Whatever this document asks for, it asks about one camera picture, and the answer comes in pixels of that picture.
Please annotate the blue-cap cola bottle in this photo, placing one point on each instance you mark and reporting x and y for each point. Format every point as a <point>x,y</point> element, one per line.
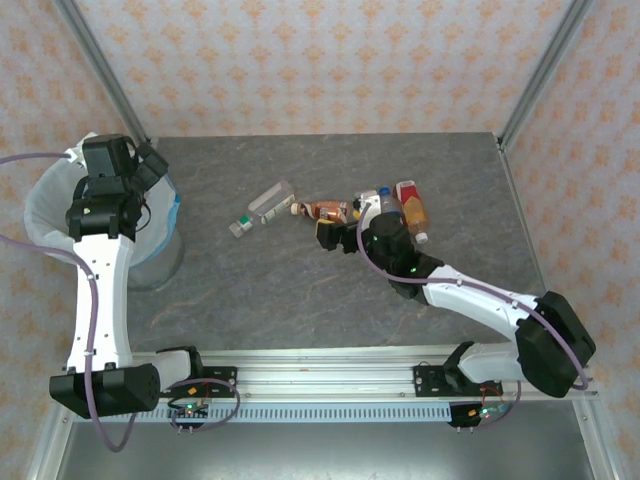
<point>389,202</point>

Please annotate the clear bottle green neck band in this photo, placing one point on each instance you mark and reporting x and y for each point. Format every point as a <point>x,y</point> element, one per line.
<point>270,202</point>

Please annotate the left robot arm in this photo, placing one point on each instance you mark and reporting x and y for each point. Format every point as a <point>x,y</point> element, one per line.
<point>100,300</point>

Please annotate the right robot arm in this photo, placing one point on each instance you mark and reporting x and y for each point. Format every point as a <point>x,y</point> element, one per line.
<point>475,300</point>

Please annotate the white bag-lined trash bin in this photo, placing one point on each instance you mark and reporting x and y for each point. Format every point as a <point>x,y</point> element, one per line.
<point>45,210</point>

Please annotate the brown coffee drink bottle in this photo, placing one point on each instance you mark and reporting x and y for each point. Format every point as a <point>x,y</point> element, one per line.
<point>330,207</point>

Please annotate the amber tea bottle red label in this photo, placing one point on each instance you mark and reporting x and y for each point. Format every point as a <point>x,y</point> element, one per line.
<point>414,212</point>

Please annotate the small circuit board with LED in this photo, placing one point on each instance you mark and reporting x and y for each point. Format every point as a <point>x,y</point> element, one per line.
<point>485,412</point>
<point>190,411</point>

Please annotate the grey metal lower shelf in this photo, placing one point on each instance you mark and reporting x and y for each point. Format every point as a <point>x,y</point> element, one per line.
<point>325,452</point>

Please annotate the aluminium frame post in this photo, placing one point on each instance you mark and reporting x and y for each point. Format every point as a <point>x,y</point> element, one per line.
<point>546,65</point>
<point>103,65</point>

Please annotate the aluminium table side rail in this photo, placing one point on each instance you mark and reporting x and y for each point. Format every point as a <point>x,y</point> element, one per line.
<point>534,250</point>

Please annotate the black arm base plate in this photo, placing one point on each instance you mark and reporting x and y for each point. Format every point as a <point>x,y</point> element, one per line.
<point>427,380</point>
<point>222,377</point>

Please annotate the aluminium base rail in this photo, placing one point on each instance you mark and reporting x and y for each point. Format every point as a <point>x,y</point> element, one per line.
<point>325,372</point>

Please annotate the aluminium lower frame bar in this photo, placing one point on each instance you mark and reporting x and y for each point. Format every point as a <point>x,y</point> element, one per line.
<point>595,445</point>
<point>47,445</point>

